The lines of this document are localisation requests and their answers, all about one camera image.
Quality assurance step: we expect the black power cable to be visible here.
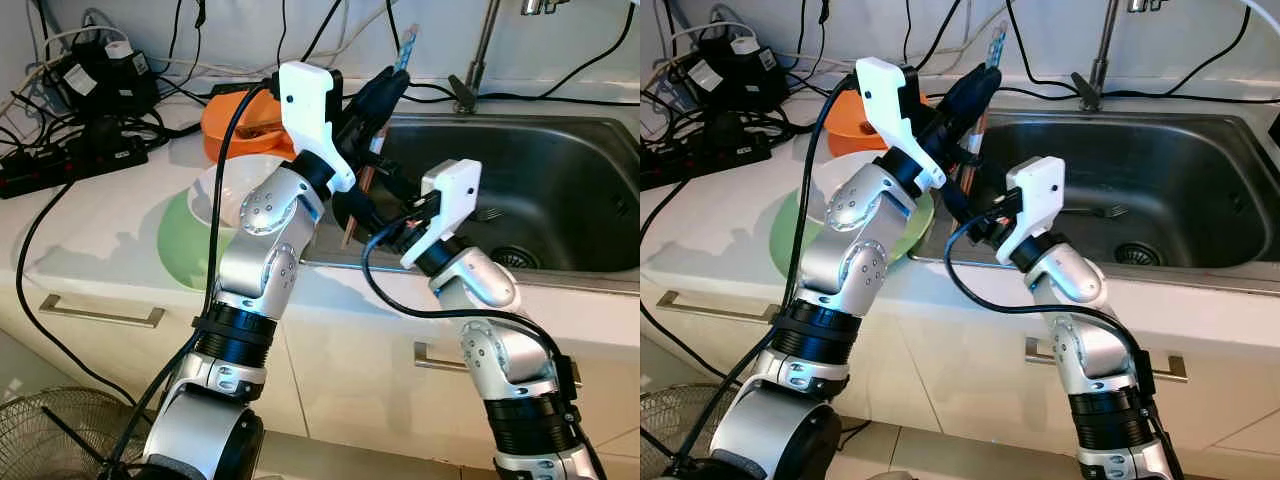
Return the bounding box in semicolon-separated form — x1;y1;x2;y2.
400;0;641;106
1010;0;1256;101
400;82;641;109
1020;80;1280;107

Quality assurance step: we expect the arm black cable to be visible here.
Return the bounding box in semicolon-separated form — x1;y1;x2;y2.
670;75;861;480
943;205;1168;401
362;208;583;401
100;80;286;480

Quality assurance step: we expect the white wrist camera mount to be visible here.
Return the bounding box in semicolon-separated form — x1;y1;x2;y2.
855;57;948;193
995;157;1067;266
400;160;483;269
278;62;358;194

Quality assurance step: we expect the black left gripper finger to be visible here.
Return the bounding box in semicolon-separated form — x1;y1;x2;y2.
372;68;411;116
950;112;986;156
955;68;1001;116
365;108;396;151

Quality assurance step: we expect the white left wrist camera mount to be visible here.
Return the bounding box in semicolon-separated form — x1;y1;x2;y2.
855;57;948;193
278;62;358;194

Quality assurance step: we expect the steel faucet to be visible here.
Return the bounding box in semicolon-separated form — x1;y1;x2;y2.
1070;0;1176;111
450;0;561;113

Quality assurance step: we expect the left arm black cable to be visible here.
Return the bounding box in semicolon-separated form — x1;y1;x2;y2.
100;80;286;480
670;75;861;480

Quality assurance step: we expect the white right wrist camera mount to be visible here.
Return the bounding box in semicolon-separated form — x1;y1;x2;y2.
400;160;483;269
995;157;1067;266

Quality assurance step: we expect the green plate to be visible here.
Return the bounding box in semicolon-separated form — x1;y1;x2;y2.
768;185;936;278
157;185;251;291

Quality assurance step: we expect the long black cable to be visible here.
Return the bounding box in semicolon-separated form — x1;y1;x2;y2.
15;180;151;403
640;298;733;386

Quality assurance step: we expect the orange plate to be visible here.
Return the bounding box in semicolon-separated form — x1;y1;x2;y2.
825;88;891;153
200;85;296;166

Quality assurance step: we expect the black power strip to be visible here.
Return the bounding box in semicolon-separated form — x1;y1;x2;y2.
640;135;771;191
0;140;151;199

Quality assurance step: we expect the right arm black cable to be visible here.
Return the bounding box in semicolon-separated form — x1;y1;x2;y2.
362;208;583;401
943;205;1168;401

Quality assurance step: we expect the black power adapter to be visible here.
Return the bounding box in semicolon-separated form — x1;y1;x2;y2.
728;35;788;96
685;52;736;106
100;40;161;101
55;55;109;111

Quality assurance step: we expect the steel kitchen sink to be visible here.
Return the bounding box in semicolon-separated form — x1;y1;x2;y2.
905;108;1280;293
300;112;641;293

